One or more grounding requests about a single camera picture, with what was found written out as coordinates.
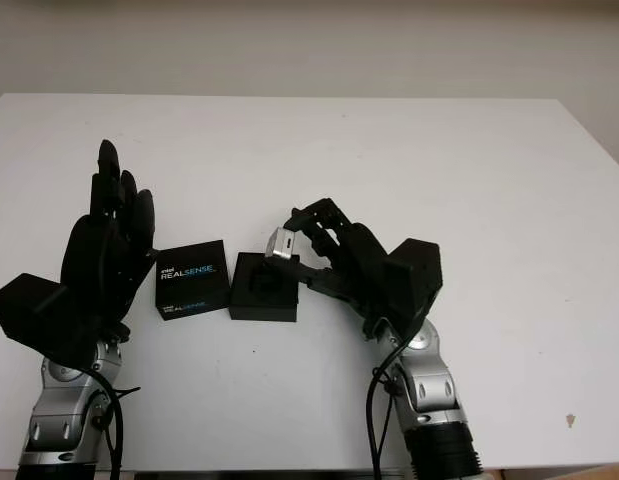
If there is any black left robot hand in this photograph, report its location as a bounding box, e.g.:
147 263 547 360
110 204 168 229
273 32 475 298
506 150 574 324
61 139 160 342

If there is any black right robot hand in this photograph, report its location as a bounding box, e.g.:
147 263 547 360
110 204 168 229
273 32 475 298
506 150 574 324
283 197 406 342

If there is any small silver depth camera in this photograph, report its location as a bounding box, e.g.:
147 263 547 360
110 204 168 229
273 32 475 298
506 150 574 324
262 225 297 263

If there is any black RealSense box lid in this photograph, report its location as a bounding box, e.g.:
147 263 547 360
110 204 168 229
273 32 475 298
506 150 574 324
155 239 228 321

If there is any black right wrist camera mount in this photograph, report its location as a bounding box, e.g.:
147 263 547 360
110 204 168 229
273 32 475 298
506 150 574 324
383 238 443 337

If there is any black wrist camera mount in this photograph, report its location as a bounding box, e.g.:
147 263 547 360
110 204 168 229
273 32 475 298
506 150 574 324
0 272 98 364
383 238 443 337

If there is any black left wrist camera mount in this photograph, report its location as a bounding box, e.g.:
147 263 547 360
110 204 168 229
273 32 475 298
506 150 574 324
0 272 98 364

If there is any black open camera box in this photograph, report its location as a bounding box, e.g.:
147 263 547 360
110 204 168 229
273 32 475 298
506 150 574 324
228 251 301 324

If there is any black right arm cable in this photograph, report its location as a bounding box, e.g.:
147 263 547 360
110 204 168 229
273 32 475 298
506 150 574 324
366 319 416 480

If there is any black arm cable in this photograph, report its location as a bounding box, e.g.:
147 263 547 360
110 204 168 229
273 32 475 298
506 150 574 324
88 362 143 480
366 319 416 480

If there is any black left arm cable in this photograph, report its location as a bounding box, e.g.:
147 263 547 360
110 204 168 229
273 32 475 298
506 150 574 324
88 362 143 480

